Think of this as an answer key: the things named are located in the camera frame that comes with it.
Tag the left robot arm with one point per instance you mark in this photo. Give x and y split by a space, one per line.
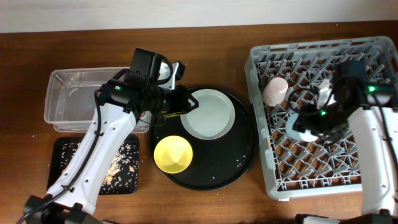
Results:
72 198

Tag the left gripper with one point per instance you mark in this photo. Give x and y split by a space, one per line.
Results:
182 105

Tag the grey dishwasher rack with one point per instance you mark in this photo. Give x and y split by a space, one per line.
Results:
291 168

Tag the black rectangular tray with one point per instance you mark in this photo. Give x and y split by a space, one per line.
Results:
125 182

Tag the pink cup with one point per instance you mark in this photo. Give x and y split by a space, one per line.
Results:
275 91

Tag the blue cup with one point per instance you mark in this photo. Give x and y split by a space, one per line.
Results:
293 132

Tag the food scraps pile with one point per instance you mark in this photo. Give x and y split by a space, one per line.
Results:
114 169

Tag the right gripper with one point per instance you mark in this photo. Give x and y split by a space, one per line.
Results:
307 119

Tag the yellow bowl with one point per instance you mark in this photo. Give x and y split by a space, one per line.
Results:
173 154

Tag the light grey plate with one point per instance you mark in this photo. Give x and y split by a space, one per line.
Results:
214 116

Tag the clear plastic storage bin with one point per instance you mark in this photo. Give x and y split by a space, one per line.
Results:
69 101

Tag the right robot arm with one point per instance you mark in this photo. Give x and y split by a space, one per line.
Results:
374 128

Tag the black round tray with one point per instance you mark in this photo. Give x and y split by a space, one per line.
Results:
219 162

